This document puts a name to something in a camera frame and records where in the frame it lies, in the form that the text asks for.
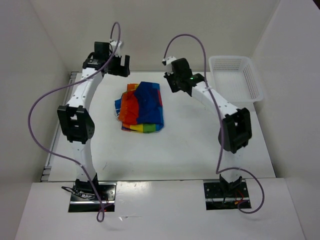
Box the rainbow striped shorts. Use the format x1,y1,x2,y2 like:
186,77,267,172
114,81,164,134

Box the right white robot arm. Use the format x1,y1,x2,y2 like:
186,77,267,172
162,56,252,197

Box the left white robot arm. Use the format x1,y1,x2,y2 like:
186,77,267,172
57,40,130,200

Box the white plastic basket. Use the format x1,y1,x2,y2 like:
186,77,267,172
208,55,264,104

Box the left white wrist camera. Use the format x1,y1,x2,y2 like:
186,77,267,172
109,40,123,58

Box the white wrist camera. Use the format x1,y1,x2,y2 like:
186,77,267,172
161,56,177,75
109,40,123,58

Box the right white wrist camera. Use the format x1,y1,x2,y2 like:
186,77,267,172
161,56,177,75

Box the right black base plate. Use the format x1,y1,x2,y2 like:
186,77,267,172
203,180,251,211

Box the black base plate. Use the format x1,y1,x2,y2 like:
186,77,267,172
62,182,117,213
203,180,251,211

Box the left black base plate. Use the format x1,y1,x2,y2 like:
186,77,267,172
62,182,117,213

